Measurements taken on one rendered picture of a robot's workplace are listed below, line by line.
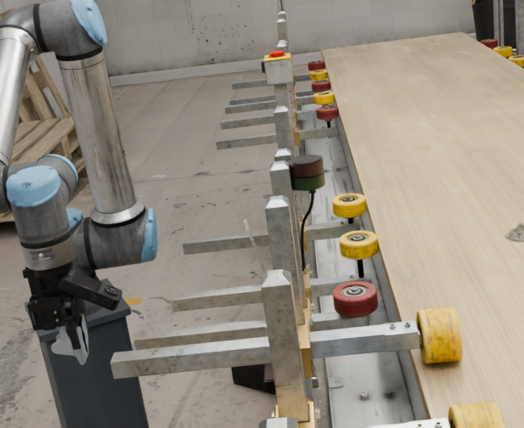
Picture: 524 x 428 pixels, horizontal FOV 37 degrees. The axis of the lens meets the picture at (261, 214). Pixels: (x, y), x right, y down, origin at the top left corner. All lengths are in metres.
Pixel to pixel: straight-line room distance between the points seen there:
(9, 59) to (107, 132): 0.33
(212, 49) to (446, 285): 8.09
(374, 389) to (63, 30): 1.08
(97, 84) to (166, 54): 7.51
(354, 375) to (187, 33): 7.92
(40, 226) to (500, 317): 0.79
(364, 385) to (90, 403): 0.93
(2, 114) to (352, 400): 0.92
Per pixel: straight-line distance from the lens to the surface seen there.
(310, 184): 1.38
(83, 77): 1.99
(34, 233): 1.42
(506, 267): 1.52
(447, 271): 1.51
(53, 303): 1.47
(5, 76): 1.81
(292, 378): 0.97
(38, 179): 1.40
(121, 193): 2.12
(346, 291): 1.45
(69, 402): 2.34
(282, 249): 1.16
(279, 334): 0.94
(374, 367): 1.76
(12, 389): 3.28
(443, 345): 1.18
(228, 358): 1.20
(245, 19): 9.31
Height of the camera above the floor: 1.54
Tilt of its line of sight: 20 degrees down
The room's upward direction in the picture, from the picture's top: 8 degrees counter-clockwise
